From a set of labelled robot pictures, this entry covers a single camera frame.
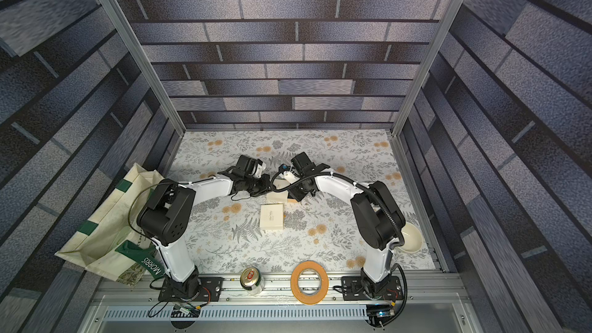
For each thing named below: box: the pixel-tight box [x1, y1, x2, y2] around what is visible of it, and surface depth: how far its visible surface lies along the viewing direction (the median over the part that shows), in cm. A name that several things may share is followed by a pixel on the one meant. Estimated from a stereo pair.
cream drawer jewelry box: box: [259, 202, 285, 230], surface depth 89 cm
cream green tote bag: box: [54, 162, 167, 286], surface depth 73 cm
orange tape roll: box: [290, 259, 330, 306], surface depth 74 cm
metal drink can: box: [239, 266, 266, 296], surface depth 68 cm
